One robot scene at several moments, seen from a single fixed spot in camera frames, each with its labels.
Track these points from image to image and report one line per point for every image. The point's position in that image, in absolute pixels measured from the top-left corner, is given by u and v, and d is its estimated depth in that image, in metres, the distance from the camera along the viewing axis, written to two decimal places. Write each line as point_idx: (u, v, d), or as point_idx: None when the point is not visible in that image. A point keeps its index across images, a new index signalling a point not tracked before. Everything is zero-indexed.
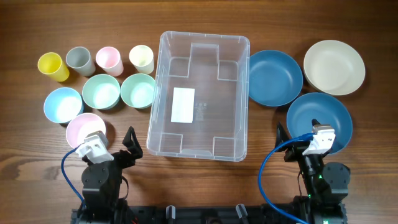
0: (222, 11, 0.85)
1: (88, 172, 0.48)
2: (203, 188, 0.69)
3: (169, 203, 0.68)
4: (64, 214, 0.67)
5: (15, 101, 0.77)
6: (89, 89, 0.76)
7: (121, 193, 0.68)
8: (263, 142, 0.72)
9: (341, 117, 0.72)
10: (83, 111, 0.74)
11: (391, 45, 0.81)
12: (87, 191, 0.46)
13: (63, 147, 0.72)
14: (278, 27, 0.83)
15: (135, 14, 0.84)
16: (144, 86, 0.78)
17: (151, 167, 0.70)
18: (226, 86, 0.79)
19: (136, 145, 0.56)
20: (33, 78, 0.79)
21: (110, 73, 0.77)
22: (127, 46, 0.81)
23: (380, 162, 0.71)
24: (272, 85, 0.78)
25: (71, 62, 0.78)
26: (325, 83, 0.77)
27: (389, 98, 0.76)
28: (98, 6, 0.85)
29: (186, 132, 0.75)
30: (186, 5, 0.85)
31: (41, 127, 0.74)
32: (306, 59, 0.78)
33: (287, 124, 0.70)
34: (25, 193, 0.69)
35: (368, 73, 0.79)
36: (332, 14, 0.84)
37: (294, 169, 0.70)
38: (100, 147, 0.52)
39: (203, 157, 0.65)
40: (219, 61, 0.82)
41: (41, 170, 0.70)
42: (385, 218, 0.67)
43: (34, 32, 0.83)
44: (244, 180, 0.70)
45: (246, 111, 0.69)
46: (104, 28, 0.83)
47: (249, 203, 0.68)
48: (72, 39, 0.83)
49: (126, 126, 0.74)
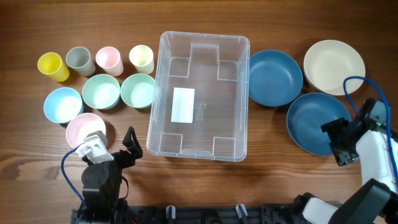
0: (222, 10, 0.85)
1: (89, 172, 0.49)
2: (203, 188, 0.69)
3: (169, 203, 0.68)
4: (65, 214, 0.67)
5: (15, 101, 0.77)
6: (89, 90, 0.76)
7: (121, 193, 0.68)
8: (263, 142, 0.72)
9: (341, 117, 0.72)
10: (83, 111, 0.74)
11: (390, 46, 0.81)
12: (87, 191, 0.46)
13: (63, 147, 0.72)
14: (278, 27, 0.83)
15: (135, 14, 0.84)
16: (144, 86, 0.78)
17: (151, 167, 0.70)
18: (226, 86, 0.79)
19: (136, 145, 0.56)
20: (33, 78, 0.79)
21: (110, 73, 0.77)
22: (127, 46, 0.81)
23: None
24: (273, 84, 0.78)
25: (71, 63, 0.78)
26: (326, 82, 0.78)
27: (389, 99, 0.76)
28: (97, 6, 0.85)
29: (186, 131, 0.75)
30: (186, 5, 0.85)
31: (41, 127, 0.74)
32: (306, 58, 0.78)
33: (286, 124, 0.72)
34: (25, 193, 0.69)
35: (369, 73, 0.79)
36: (332, 14, 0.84)
37: (294, 169, 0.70)
38: (100, 147, 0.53)
39: (204, 157, 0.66)
40: (219, 61, 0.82)
41: (41, 170, 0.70)
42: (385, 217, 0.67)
43: (34, 32, 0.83)
44: (245, 180, 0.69)
45: (246, 112, 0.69)
46: (104, 28, 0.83)
47: (249, 203, 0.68)
48: (72, 39, 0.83)
49: (125, 126, 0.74)
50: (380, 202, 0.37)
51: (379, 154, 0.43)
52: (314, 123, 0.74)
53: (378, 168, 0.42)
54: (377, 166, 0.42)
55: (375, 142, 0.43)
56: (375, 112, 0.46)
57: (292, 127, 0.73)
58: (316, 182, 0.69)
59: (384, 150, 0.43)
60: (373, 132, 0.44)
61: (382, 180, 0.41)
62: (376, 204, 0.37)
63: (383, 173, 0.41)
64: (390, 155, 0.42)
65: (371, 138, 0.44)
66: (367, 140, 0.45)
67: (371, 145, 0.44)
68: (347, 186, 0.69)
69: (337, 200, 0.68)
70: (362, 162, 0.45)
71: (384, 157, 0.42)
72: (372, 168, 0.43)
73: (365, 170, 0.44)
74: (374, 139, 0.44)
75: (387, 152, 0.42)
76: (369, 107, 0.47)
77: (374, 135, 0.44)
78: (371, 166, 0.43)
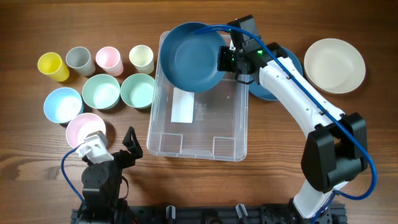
0: (222, 10, 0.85)
1: (88, 172, 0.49)
2: (203, 188, 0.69)
3: (169, 203, 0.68)
4: (64, 214, 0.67)
5: (15, 101, 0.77)
6: (89, 89, 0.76)
7: (121, 192, 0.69)
8: (263, 142, 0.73)
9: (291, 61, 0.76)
10: (83, 111, 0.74)
11: (390, 46, 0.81)
12: (87, 191, 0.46)
13: (63, 147, 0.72)
14: (278, 27, 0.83)
15: (135, 14, 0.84)
16: (144, 86, 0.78)
17: (150, 167, 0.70)
18: (226, 86, 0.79)
19: (136, 145, 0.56)
20: (33, 78, 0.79)
21: (110, 73, 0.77)
22: (127, 46, 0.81)
23: (380, 162, 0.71)
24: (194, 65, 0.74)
25: (71, 63, 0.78)
26: (326, 83, 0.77)
27: (389, 99, 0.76)
28: (97, 6, 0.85)
29: (186, 132, 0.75)
30: (186, 5, 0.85)
31: (41, 127, 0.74)
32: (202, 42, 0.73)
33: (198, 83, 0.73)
34: (25, 193, 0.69)
35: (369, 73, 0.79)
36: (332, 14, 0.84)
37: (294, 169, 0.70)
38: (100, 147, 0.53)
39: (204, 157, 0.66)
40: None
41: (41, 170, 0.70)
42: (385, 218, 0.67)
43: (33, 32, 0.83)
44: (244, 180, 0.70)
45: (246, 111, 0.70)
46: (104, 28, 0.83)
47: (249, 203, 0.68)
48: (72, 39, 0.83)
49: (125, 126, 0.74)
50: (329, 147, 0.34)
51: (285, 87, 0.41)
52: (185, 70, 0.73)
53: (300, 108, 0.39)
54: (298, 106, 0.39)
55: (275, 80, 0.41)
56: (246, 42, 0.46)
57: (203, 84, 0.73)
58: None
59: (288, 81, 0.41)
60: (264, 70, 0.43)
61: (310, 116, 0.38)
62: (330, 153, 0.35)
63: (307, 109, 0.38)
64: (295, 82, 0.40)
65: (272, 80, 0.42)
66: (268, 80, 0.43)
67: (278, 86, 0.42)
68: (347, 186, 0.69)
69: (337, 200, 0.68)
70: (287, 108, 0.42)
71: (291, 88, 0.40)
72: (298, 112, 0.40)
73: (293, 114, 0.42)
74: (270, 75, 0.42)
75: (291, 81, 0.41)
76: (239, 35, 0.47)
77: (269, 70, 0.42)
78: (296, 112, 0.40)
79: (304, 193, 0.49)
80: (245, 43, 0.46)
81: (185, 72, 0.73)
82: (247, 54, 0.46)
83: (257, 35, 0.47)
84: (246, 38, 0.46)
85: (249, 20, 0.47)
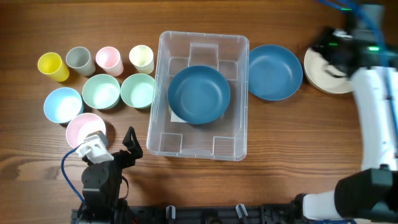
0: (222, 11, 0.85)
1: (88, 173, 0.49)
2: (203, 188, 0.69)
3: (169, 203, 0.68)
4: (64, 214, 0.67)
5: (15, 101, 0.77)
6: (89, 90, 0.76)
7: (121, 193, 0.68)
8: (263, 142, 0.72)
9: (289, 62, 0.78)
10: (83, 111, 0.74)
11: None
12: (87, 191, 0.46)
13: (63, 147, 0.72)
14: (278, 27, 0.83)
15: (135, 14, 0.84)
16: (145, 86, 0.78)
17: (150, 167, 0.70)
18: None
19: (136, 145, 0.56)
20: (33, 78, 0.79)
21: (110, 73, 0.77)
22: (127, 46, 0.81)
23: None
24: (197, 98, 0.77)
25: (71, 63, 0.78)
26: (326, 82, 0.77)
27: None
28: (97, 7, 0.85)
29: (186, 132, 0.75)
30: (186, 5, 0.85)
31: (41, 127, 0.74)
32: (198, 76, 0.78)
33: (208, 113, 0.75)
34: (25, 193, 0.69)
35: None
36: (332, 14, 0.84)
37: (294, 169, 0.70)
38: (100, 147, 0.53)
39: (204, 157, 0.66)
40: (219, 61, 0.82)
41: (41, 170, 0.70)
42: None
43: (34, 32, 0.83)
44: (245, 180, 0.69)
45: (246, 111, 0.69)
46: (104, 28, 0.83)
47: (249, 203, 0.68)
48: (72, 39, 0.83)
49: (125, 126, 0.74)
50: (381, 190, 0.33)
51: (377, 106, 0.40)
52: (190, 103, 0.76)
53: (380, 137, 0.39)
54: (379, 133, 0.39)
55: (372, 89, 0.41)
56: (361, 31, 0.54)
57: (213, 112, 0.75)
58: (316, 182, 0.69)
59: (384, 101, 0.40)
60: (368, 72, 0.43)
61: (384, 153, 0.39)
62: (376, 195, 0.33)
63: (384, 142, 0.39)
64: (390, 106, 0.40)
65: (364, 83, 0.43)
66: (360, 80, 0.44)
67: (369, 96, 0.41)
68: None
69: None
70: (362, 116, 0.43)
71: (382, 107, 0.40)
72: (372, 137, 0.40)
73: (364, 130, 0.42)
74: (369, 81, 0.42)
75: (387, 103, 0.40)
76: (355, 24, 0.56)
77: (372, 76, 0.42)
78: (370, 134, 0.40)
79: (319, 201, 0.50)
80: (357, 32, 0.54)
81: (191, 105, 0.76)
82: (356, 42, 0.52)
83: (367, 27, 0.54)
84: (363, 27, 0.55)
85: (374, 7, 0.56)
